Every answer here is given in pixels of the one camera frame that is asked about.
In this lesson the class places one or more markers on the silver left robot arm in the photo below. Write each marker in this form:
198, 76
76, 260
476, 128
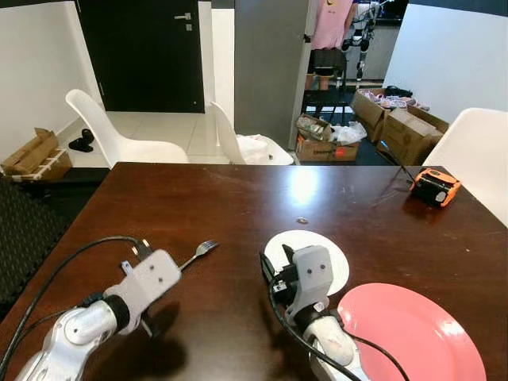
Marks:
79, 325

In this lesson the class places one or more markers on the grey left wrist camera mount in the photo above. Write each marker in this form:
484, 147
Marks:
151, 278

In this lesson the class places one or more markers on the black door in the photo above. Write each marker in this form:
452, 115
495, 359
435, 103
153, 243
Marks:
135, 55

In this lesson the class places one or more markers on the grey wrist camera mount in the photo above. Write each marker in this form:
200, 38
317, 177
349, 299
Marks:
151, 278
311, 274

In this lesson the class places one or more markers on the black bag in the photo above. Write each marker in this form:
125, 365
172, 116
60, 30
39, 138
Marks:
397, 91

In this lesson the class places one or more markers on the white plastic bag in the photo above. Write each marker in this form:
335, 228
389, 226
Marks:
348, 133
254, 148

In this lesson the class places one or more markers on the person in pink shirt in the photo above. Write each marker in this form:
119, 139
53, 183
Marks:
329, 24

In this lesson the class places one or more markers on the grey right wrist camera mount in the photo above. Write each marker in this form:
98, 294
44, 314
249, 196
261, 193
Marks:
311, 274

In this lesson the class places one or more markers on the long open cardboard box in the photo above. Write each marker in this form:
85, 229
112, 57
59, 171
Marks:
32, 155

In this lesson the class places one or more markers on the black floor mat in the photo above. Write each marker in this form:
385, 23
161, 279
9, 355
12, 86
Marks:
24, 230

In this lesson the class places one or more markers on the white plastic chair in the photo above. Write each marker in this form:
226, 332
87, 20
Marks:
225, 139
135, 149
476, 151

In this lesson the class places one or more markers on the cardboard box with pink items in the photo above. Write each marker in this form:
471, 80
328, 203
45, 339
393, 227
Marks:
365, 111

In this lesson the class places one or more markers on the silver humanoid robot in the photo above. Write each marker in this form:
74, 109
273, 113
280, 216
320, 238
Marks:
361, 32

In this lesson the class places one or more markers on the cardboard box with red label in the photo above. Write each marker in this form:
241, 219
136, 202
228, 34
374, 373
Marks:
317, 151

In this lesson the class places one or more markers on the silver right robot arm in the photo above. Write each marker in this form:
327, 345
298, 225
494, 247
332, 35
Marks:
333, 341

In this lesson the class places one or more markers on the large closed cardboard box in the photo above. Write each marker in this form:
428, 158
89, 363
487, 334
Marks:
409, 139

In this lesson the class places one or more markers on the orange and black device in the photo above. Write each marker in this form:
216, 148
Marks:
435, 189

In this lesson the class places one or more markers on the black metal stand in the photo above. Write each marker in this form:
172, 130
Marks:
325, 101

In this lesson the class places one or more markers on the silver metal fork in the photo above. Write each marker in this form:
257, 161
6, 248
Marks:
205, 249

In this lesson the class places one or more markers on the white ceramic bowl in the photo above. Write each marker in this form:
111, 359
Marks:
325, 254

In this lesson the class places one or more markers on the pink round plate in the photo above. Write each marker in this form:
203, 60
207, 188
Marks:
413, 333

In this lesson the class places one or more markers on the small black shoe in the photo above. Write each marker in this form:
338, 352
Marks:
82, 143

